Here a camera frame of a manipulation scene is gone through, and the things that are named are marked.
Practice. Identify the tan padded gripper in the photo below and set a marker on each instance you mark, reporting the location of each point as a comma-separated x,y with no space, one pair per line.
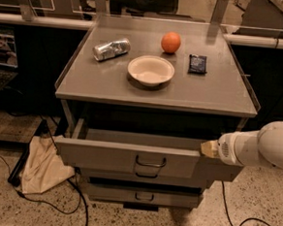
225,149

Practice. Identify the grey top drawer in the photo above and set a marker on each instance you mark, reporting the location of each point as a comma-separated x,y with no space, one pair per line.
141,155

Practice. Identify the grey drawer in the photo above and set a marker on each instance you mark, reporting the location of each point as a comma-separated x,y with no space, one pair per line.
185,182
142,196
141,155

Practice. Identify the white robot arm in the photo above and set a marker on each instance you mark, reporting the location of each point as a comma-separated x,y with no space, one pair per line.
256,149

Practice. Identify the grey metal drawer cabinet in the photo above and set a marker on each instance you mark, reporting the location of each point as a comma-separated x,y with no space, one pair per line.
191,106

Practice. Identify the grey bottom drawer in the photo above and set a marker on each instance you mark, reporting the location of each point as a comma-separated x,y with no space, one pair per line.
142,196

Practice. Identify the grey middle drawer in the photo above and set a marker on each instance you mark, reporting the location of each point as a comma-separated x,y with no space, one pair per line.
185,182

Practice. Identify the dark blue snack packet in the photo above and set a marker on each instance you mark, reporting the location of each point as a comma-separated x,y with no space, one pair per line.
197,64

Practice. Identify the white paper bowl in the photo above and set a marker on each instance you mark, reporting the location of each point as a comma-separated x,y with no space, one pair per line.
150,70

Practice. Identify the orange fruit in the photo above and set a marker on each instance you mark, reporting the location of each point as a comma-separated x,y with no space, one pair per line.
170,42

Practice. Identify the crushed silver soda can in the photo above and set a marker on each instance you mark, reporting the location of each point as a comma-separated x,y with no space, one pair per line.
109,50

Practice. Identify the seated person in background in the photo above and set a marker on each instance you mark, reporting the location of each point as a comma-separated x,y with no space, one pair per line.
161,6

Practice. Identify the beige cloth bag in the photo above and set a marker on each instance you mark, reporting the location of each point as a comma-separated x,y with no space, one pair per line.
44,168

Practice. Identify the black floor stand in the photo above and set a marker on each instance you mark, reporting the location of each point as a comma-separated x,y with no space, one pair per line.
14,179

